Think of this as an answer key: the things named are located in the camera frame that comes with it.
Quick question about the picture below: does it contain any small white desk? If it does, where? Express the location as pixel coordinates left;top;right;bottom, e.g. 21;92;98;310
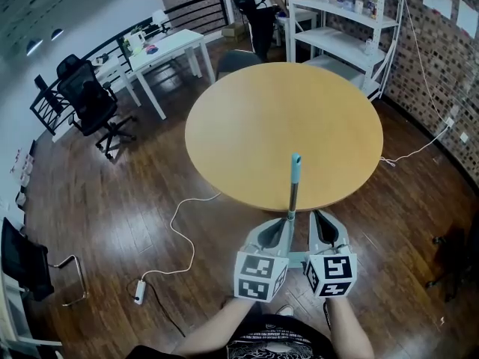
91;56;142;108

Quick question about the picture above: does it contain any white wall cable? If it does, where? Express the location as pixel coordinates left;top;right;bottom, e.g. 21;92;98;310
379;0;456;168

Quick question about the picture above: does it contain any black swivel chair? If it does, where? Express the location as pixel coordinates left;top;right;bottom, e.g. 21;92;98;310
424;215;479;302

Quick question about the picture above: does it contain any cardboard box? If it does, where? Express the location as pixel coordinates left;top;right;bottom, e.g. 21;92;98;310
221;22;246;43

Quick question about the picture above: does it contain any teal mop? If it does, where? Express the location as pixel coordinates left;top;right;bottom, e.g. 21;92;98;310
284;152;310;271

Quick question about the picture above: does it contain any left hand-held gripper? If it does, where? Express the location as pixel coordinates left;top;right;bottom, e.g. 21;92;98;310
234;218;292;304

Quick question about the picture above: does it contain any person's left forearm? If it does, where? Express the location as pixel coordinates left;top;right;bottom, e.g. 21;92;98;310
174;297;259;359

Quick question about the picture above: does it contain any person's black printed shirt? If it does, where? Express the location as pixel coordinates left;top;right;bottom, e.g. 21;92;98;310
130;314;332;359

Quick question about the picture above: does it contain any white paper sheet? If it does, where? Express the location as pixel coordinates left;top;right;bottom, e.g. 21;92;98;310
456;0;479;39
422;0;454;20

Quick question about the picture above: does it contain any white power strip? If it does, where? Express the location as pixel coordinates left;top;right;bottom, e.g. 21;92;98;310
134;279;147;306

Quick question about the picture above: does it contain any white desk lamp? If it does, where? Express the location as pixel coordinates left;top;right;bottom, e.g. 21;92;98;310
152;9;169;33

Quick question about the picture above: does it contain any black floor cable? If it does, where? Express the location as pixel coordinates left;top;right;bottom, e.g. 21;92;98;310
126;277;187;338

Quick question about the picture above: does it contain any large white desk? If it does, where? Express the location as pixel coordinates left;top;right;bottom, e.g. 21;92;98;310
129;28;216;121

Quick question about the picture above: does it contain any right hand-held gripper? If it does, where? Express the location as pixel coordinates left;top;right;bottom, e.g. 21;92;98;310
305;210;359;298

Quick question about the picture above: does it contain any white square table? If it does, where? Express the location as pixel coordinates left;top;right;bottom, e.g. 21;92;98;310
275;7;319;48

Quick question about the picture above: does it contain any round wooden table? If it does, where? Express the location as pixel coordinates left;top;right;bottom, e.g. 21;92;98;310
184;61;385;213

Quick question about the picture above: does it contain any white metal shelf rack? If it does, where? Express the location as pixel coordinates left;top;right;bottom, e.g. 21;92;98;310
286;0;407;102

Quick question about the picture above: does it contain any white side table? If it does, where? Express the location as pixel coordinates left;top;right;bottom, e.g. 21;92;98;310
0;267;63;355

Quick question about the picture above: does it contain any black metal railing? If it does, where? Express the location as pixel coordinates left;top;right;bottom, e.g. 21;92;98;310
28;0;231;136

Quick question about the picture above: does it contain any black chair with copper frame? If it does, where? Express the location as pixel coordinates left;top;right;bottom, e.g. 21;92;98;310
1;217;90;308

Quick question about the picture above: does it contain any white planter box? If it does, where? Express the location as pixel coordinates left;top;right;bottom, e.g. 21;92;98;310
123;26;147;52

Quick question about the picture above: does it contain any black mesh office chair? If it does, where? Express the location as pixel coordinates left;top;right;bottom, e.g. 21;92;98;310
55;54;136;160

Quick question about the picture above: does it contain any white power strip cable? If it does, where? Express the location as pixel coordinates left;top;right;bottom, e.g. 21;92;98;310
141;191;222;283

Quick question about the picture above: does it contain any person's right forearm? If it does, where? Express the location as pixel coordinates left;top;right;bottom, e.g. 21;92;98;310
323;296;375;359

